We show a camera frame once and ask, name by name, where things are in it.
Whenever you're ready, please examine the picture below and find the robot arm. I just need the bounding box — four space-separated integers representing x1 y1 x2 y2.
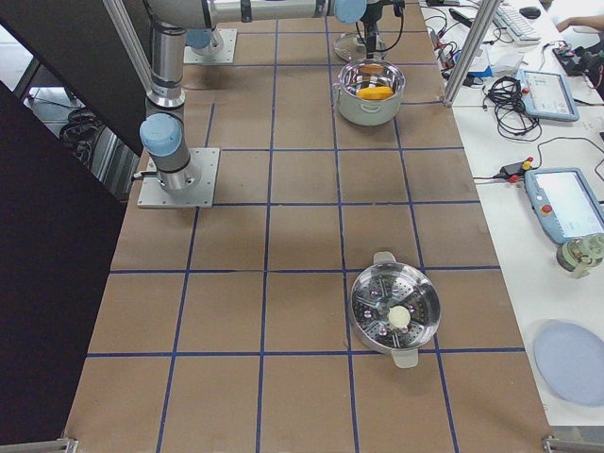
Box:
179 0 405 54
140 3 224 192

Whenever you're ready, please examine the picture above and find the black power adapter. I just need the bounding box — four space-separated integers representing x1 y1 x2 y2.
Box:
493 159 533 183

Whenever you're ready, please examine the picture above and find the teach pendant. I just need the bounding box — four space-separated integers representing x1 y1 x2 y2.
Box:
516 69 579 122
524 167 603 244

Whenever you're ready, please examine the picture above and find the pale green electric pot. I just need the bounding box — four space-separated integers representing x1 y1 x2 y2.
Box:
332 59 406 126

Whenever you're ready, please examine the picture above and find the aluminium frame post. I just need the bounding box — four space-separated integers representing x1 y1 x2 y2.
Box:
443 0 499 107

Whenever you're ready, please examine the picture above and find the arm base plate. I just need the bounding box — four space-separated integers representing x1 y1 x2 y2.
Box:
183 28 237 66
137 147 220 209

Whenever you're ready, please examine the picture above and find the steel steamer pot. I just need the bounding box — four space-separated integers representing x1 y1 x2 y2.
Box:
347 251 442 369

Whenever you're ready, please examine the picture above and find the blue white box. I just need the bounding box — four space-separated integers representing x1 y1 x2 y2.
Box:
467 48 493 78

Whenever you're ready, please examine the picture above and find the yellow corn cob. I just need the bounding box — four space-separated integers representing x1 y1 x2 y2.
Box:
356 86 394 101

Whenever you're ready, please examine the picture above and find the blue round plate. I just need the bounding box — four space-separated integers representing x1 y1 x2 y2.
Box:
534 322 603 407

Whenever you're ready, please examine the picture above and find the far teach pendant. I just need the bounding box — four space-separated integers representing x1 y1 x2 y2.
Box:
516 69 579 122

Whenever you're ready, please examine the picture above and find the black cable bundle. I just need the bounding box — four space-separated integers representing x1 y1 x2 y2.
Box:
481 77 542 141

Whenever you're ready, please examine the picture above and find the black computer mouse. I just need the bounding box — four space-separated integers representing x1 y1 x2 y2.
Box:
518 7 542 20

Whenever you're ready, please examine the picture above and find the white keyboard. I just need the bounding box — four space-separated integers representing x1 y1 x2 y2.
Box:
493 5 542 46

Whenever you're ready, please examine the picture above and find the glass pot lid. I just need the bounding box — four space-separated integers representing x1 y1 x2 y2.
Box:
332 33 368 61

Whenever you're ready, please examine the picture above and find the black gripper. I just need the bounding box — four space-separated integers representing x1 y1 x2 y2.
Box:
361 8 382 47

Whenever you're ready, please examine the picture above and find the near teach pendant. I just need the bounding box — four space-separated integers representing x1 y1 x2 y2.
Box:
524 167 603 244

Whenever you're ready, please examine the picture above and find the cream round knob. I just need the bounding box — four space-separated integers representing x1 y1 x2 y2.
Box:
388 306 411 329

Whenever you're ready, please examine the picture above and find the green glass jar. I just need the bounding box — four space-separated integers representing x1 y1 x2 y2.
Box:
556 233 603 278

